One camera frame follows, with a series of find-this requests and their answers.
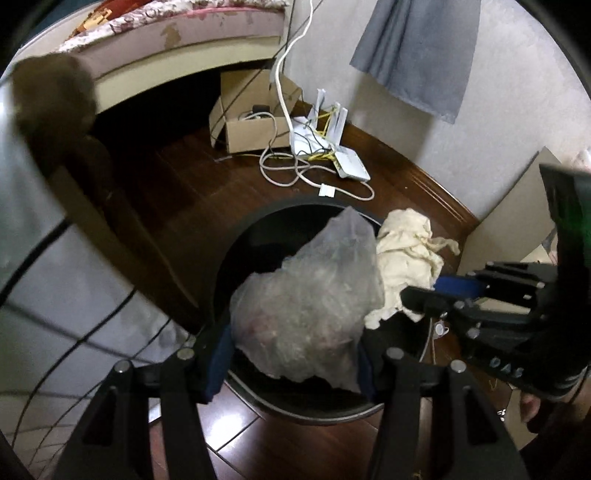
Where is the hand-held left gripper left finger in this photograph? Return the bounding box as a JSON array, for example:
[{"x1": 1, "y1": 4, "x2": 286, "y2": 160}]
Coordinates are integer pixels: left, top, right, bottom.
[{"x1": 53, "y1": 323, "x2": 234, "y2": 480}]

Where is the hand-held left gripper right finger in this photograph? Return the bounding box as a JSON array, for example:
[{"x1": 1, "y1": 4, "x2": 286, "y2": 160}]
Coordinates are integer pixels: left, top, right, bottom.
[{"x1": 355, "y1": 344, "x2": 532, "y2": 480}]

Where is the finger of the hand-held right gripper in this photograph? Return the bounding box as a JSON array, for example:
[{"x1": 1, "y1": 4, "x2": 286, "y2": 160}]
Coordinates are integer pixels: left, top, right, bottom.
[
  {"x1": 434, "y1": 261, "x2": 559, "y2": 305},
  {"x1": 401, "y1": 285, "x2": 539, "y2": 358}
]

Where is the cream cloth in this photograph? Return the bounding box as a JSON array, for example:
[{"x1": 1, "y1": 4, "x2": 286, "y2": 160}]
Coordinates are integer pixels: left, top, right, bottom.
[{"x1": 364, "y1": 209, "x2": 461, "y2": 329}]

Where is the clear plastic bag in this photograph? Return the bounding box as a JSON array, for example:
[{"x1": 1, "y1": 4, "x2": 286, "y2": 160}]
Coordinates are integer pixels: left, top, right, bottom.
[{"x1": 229, "y1": 207, "x2": 386, "y2": 393}]

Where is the black round bin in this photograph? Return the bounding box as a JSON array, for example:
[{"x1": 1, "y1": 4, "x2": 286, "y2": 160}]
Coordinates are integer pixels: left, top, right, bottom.
[{"x1": 213, "y1": 196, "x2": 432, "y2": 425}]

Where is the person's right hand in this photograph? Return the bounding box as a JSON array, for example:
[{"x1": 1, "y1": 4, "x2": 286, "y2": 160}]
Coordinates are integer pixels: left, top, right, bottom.
[{"x1": 519, "y1": 392, "x2": 543, "y2": 423}]

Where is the beige cabinet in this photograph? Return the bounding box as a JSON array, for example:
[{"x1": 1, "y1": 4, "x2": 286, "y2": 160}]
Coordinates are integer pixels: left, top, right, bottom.
[{"x1": 457, "y1": 147, "x2": 570, "y2": 303}]

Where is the flat white modem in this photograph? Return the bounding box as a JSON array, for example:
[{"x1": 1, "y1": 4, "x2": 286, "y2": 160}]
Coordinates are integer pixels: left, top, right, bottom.
[{"x1": 332, "y1": 148, "x2": 372, "y2": 182}]

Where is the white checkered blanket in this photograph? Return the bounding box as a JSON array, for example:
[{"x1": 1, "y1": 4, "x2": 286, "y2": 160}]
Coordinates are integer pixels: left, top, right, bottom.
[{"x1": 0, "y1": 69, "x2": 199, "y2": 462}]

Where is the white router with antennas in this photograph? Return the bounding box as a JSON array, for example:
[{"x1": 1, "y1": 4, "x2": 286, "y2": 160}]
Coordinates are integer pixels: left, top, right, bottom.
[{"x1": 290, "y1": 88, "x2": 349, "y2": 158}]

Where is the brown cardboard box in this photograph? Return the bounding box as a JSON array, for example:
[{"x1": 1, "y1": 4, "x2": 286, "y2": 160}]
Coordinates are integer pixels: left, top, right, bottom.
[{"x1": 209, "y1": 70, "x2": 315, "y2": 154}]

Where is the grey hanging cloth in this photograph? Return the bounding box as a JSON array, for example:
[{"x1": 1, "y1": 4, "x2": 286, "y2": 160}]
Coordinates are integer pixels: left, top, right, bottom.
[{"x1": 349, "y1": 0, "x2": 482, "y2": 125}]

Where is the brown fuzzy cloth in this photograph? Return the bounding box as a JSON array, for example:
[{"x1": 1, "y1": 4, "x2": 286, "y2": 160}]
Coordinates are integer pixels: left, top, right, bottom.
[{"x1": 10, "y1": 54, "x2": 116, "y2": 199}]

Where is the pink floral bed mattress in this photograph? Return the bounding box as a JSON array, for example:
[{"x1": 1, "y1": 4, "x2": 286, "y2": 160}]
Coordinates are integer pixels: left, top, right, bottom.
[{"x1": 58, "y1": 0, "x2": 288, "y2": 112}]

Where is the red patterned blanket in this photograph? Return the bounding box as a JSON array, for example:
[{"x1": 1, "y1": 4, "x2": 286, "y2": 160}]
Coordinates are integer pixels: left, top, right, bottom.
[{"x1": 69, "y1": 0, "x2": 155, "y2": 42}]

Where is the thin white earphone cable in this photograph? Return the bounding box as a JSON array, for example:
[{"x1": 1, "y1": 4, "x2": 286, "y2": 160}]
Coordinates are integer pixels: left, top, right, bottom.
[{"x1": 430, "y1": 318, "x2": 450, "y2": 367}]

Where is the white router with cables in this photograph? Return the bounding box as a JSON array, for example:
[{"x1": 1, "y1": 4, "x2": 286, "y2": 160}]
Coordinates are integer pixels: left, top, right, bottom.
[{"x1": 259, "y1": 113, "x2": 376, "y2": 202}]

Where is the yellow network cable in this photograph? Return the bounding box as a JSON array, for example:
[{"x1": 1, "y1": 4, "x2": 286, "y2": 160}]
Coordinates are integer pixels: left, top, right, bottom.
[{"x1": 308, "y1": 106, "x2": 339, "y2": 162}]

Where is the thick white power cable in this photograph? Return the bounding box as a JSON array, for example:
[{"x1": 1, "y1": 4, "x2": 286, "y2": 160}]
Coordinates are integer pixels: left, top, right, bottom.
[{"x1": 275, "y1": 0, "x2": 315, "y2": 153}]

